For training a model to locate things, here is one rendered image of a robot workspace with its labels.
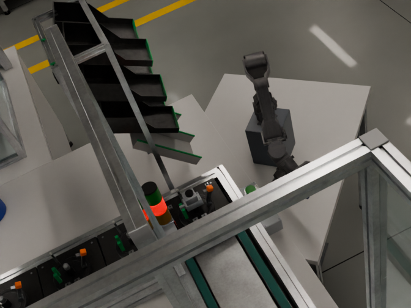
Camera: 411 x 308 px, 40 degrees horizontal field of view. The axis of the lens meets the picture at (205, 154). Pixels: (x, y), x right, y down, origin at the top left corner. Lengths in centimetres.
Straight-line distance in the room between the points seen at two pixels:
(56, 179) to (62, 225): 27
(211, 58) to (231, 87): 163
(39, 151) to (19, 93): 52
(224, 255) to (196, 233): 126
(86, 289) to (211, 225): 19
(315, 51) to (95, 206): 228
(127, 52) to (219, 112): 79
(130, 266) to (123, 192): 13
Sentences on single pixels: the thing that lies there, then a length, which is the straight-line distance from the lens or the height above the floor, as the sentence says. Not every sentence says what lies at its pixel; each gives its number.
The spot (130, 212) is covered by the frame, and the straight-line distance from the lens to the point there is 82.
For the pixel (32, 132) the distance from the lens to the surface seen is 291.
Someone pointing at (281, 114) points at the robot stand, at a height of 106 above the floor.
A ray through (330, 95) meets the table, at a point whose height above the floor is 86.
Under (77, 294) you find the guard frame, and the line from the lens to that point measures 77.
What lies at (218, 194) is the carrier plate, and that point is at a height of 97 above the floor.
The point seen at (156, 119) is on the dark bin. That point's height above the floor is 122.
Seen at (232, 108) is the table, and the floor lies 86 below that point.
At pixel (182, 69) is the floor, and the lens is 427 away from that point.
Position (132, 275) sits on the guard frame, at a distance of 76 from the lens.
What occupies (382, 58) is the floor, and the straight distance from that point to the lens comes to 403.
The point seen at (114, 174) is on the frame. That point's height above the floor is 199.
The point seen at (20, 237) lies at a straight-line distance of 249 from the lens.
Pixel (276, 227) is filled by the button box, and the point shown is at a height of 93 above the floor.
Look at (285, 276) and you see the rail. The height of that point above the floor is 96.
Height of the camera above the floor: 260
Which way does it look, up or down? 46 degrees down
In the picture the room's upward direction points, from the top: 20 degrees counter-clockwise
